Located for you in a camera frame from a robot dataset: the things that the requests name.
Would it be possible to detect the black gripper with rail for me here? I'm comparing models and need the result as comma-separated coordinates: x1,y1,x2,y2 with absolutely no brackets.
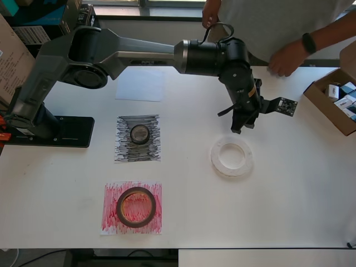
230,78,264,134

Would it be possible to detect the white tape roll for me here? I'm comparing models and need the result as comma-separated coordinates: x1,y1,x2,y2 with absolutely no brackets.
210,135,254,177

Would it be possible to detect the black tape roll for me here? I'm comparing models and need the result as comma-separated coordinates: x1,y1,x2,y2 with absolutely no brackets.
130,124,151,145

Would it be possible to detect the red tape roll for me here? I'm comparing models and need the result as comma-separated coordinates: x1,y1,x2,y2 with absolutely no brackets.
116,186,157,228

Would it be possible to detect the person left forearm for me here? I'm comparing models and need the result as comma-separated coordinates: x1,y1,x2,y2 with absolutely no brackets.
313,11,356,53

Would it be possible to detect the person left hand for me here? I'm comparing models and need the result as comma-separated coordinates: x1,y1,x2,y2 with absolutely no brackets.
267,41,306,78

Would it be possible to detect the person right hand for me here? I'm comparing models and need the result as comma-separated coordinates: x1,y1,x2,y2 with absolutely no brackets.
202,0,222,29

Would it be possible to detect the open cardboard box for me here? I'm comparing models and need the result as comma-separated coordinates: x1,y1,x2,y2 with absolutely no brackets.
303,68,356,137

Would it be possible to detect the small white carton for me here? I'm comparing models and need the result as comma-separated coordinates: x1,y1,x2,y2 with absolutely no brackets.
327,84,340,101
342,103,356,122
333,96,353,110

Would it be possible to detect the black scribbled paper sheet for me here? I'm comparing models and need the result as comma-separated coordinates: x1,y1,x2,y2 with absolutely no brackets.
113,113,162,164

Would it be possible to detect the person in grey shirt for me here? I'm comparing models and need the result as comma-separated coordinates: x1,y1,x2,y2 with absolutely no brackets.
207,0,356,64

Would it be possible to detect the black wristband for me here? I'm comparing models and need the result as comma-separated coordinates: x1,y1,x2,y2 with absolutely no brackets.
301,32,318,55

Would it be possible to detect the blank white paper sheet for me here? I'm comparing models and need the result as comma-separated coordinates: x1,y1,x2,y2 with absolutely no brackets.
115,68,166,102

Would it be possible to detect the brown cardboard box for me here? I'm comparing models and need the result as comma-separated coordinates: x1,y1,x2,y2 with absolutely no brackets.
339,41,356,73

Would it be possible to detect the red scribbled paper sheet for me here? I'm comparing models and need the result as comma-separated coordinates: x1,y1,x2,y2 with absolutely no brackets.
100,181,164,236

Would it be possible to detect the black carton with gold print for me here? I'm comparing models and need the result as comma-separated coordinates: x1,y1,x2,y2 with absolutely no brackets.
60,0,97,36

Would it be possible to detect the grey carton with printed text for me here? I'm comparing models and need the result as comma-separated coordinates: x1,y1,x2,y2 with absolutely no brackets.
12,25,53,45

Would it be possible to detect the dark blue carton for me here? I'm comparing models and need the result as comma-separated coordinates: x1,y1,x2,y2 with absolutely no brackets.
11,0,69,27

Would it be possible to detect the cardboard box with shipping label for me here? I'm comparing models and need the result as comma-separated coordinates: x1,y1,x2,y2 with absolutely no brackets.
0,13,37,105

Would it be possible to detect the teal carton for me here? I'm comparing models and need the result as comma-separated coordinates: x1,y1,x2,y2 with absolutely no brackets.
0,0,20,17

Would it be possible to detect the black camera cable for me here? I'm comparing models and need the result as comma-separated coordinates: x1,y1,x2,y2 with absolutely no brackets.
201,22,237,117

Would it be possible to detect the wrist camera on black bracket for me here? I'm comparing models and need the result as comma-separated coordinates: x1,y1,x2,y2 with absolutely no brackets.
260,96,299,117

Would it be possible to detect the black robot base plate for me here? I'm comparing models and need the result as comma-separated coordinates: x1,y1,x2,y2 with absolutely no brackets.
5,116,95,149

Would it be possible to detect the black floor cable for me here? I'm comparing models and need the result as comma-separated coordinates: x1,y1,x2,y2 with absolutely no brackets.
16,249,70,267

